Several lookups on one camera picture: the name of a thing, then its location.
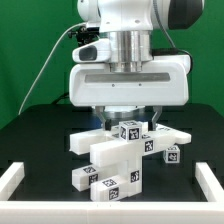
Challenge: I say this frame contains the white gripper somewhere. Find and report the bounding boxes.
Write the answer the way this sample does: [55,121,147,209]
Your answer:
[69,55,191,131]

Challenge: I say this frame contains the white tagged cube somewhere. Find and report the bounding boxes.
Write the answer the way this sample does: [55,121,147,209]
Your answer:
[119,120,143,142]
[163,145,180,164]

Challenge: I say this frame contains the white chair back frame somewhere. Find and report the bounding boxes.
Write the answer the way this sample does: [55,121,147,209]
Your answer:
[70,122,191,167]

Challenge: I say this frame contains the white chair seat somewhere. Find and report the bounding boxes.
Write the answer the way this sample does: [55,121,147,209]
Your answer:
[108,132,155,191]

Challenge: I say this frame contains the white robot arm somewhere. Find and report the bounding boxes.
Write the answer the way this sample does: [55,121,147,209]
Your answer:
[69,0,204,130]

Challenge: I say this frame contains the white U-shaped fence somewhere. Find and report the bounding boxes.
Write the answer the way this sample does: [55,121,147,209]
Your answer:
[0,162,224,224]

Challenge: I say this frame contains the black base cable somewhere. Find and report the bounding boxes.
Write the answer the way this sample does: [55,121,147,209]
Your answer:
[52,91,72,105]

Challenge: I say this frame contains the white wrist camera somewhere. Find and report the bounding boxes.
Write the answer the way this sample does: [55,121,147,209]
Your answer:
[72,38,111,63]

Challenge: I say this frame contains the black camera stand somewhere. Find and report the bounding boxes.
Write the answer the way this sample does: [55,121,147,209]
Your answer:
[68,26,99,47]

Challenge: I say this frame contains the white rear camera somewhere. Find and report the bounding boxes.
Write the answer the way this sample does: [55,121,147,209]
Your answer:
[86,22,100,33]

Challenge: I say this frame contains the white camera cable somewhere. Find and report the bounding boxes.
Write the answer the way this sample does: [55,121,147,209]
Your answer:
[18,22,87,116]

